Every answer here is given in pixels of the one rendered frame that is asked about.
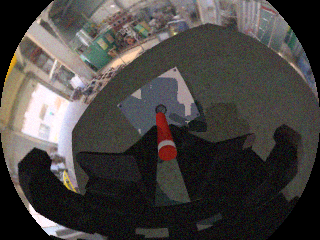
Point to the red peg with white band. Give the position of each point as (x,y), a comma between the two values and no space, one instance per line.
(165,144)

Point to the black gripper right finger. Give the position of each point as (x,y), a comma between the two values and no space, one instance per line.
(198,158)

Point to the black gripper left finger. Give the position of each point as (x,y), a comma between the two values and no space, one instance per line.
(138,163)

